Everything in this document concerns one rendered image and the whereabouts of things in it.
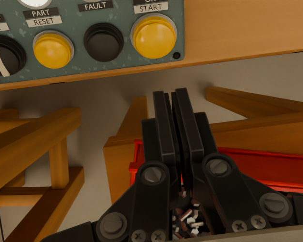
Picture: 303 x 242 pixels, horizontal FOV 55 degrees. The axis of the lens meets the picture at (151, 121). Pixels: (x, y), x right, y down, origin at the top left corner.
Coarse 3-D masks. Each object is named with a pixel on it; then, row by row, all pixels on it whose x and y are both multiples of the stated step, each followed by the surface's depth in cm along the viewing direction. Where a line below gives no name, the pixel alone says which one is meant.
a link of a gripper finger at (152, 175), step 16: (144, 176) 11; (160, 176) 10; (144, 192) 10; (160, 192) 10; (144, 208) 9; (160, 208) 9; (144, 224) 9; (160, 224) 9; (128, 240) 9; (144, 240) 9; (160, 240) 9
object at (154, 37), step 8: (152, 16) 19; (144, 24) 19; (152, 24) 19; (160, 24) 19; (168, 24) 19; (136, 32) 19; (144, 32) 19; (152, 32) 19; (160, 32) 19; (168, 32) 19; (136, 40) 19; (144, 40) 19; (152, 40) 19; (160, 40) 19; (168, 40) 20; (136, 48) 20; (144, 48) 20; (152, 48) 20; (160, 48) 20; (168, 48) 20; (144, 56) 21; (152, 56) 20; (160, 56) 20
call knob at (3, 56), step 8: (0, 40) 19; (0, 48) 19; (8, 48) 19; (16, 48) 20; (0, 56) 19; (8, 56) 19; (16, 56) 20; (0, 64) 20; (8, 64) 20; (16, 64) 20; (0, 72) 20; (8, 72) 20; (16, 72) 21
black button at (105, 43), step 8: (96, 32) 19; (104, 32) 19; (112, 32) 19; (88, 40) 19; (96, 40) 19; (104, 40) 19; (112, 40) 19; (120, 40) 20; (88, 48) 19; (96, 48) 19; (104, 48) 19; (112, 48) 20; (120, 48) 20; (96, 56) 20; (104, 56) 20; (112, 56) 20
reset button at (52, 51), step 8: (40, 40) 19; (48, 40) 19; (56, 40) 19; (64, 40) 20; (40, 48) 19; (48, 48) 19; (56, 48) 19; (64, 48) 19; (40, 56) 19; (48, 56) 19; (56, 56) 20; (64, 56) 20; (48, 64) 20; (56, 64) 20; (64, 64) 20
